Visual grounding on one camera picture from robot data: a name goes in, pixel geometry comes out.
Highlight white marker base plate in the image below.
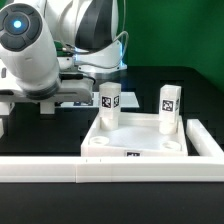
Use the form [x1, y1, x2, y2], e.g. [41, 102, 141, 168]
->
[55, 92, 139, 108]

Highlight white part at left edge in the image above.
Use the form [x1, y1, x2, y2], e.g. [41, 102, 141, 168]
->
[0, 118, 4, 139]

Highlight white L-shaped fence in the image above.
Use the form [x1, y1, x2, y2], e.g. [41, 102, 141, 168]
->
[0, 119, 224, 183]

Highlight white square tabletop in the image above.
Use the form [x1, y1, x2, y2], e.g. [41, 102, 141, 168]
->
[81, 112, 188, 157]

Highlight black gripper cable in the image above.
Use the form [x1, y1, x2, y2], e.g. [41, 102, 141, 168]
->
[59, 73, 97, 86]

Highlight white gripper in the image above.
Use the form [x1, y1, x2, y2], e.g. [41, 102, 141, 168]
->
[0, 72, 93, 103]

